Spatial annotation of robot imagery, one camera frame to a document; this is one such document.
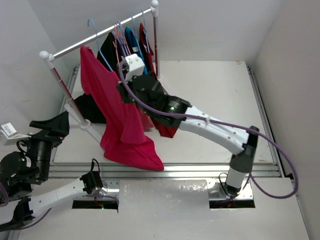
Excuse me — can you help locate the magenta t-shirt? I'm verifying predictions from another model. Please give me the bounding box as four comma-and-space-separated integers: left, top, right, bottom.
80, 46, 164, 171

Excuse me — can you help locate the light blue wire hanger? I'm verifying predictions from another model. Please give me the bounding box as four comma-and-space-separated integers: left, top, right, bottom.
87, 18, 113, 72

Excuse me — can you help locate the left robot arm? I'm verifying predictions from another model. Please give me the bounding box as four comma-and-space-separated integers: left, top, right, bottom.
0, 111, 103, 232

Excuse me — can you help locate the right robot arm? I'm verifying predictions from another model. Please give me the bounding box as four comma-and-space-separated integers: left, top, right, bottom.
116, 75, 259, 198

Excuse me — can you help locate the black t-shirt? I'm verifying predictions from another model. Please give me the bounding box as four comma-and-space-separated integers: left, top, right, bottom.
75, 33, 125, 124

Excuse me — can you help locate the dark red t-shirt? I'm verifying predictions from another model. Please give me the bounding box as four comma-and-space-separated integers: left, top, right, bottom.
139, 23, 177, 138

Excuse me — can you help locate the salmon pink t-shirt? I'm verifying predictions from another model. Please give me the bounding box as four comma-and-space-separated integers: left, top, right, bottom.
138, 109, 154, 132

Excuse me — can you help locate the teal t-shirt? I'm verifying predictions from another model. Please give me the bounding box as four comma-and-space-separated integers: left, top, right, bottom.
124, 26, 145, 62

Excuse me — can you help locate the purple t-shirt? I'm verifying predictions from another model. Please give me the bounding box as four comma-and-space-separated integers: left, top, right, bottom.
118, 32, 131, 58

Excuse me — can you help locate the blue hanger in purple shirt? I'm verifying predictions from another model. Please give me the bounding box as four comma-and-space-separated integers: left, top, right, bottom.
114, 21, 131, 57

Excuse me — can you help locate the blue hanger in teal shirt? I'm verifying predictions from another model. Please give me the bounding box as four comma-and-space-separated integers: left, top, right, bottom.
131, 15, 142, 56

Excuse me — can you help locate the blue hanger in red shirt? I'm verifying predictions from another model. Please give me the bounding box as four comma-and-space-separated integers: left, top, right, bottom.
141, 10, 150, 53

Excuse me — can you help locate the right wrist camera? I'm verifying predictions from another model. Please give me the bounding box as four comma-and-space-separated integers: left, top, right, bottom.
120, 53, 145, 82

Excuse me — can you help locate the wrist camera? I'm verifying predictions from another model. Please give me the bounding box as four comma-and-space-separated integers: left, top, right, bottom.
120, 53, 145, 82
0, 122, 30, 146

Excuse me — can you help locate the aluminium rail frame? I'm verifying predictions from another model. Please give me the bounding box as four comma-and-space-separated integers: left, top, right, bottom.
7, 59, 301, 240

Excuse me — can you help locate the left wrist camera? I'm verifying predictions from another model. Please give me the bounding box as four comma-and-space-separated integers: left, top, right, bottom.
0, 122, 30, 146

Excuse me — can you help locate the pink wire hanger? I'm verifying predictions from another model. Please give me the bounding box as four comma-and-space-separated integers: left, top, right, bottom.
112, 22, 122, 67

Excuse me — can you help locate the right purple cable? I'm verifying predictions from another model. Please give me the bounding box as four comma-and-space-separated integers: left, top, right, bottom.
118, 59, 299, 201

